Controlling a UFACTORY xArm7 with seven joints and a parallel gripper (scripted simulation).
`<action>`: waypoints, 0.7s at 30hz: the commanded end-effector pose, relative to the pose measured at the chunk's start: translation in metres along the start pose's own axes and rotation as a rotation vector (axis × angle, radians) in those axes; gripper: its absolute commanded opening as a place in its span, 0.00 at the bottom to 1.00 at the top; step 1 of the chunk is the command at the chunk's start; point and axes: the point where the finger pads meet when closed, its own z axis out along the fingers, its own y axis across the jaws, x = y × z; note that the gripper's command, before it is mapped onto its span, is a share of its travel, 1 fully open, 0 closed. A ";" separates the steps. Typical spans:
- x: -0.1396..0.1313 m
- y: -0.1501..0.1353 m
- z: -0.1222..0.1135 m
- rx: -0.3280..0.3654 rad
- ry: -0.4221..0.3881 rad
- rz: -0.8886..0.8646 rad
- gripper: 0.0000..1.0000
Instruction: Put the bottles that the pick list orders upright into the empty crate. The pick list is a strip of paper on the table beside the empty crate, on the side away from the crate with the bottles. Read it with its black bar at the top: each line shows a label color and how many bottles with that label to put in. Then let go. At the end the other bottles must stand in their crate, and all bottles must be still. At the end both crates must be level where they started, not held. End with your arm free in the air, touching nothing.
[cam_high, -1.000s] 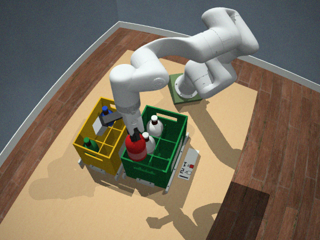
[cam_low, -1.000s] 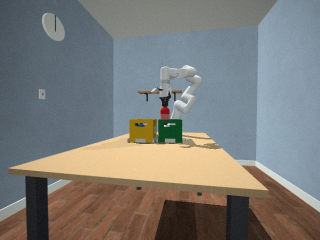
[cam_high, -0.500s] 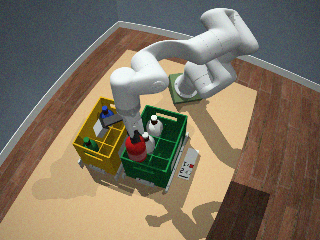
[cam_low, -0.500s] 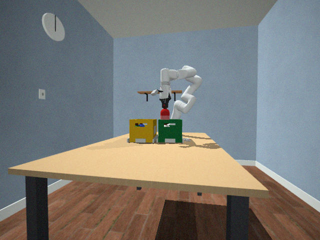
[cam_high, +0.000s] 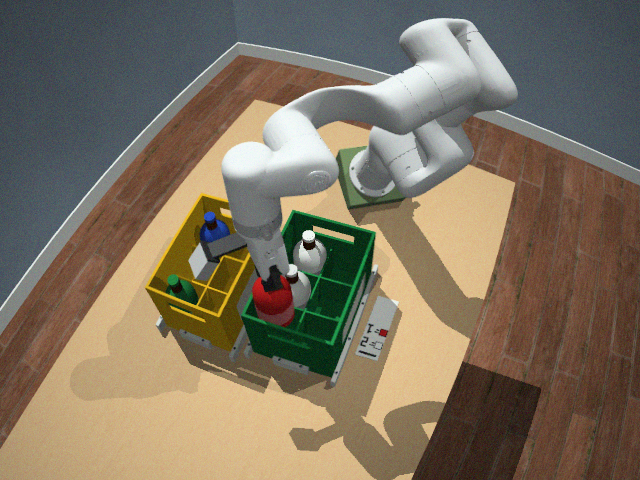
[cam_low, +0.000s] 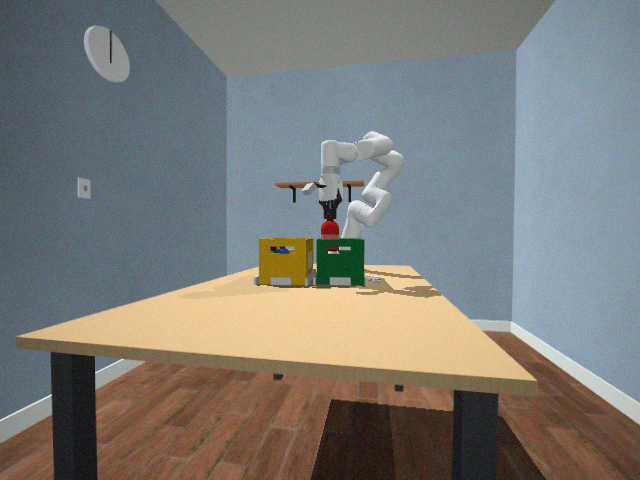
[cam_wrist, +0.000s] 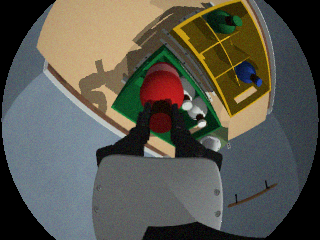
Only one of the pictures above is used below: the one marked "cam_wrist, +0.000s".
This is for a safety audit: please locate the green plastic bottle crate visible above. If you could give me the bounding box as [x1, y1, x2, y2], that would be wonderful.
[111, 44, 222, 147]

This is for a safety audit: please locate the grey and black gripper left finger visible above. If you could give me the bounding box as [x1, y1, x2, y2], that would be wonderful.
[96, 102, 151, 167]

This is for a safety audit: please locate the white bottle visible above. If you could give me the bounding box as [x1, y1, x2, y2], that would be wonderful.
[180, 76, 195, 110]

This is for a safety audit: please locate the blue bottle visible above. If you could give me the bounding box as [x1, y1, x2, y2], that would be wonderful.
[234, 61, 262, 87]

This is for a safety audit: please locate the red bottle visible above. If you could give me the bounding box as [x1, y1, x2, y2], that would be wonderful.
[140, 62, 184, 133]

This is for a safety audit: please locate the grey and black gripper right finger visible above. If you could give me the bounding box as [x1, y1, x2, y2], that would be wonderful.
[170, 103, 223, 171]

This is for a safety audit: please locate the yellow crate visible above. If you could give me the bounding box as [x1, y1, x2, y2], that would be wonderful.
[169, 0, 271, 118]

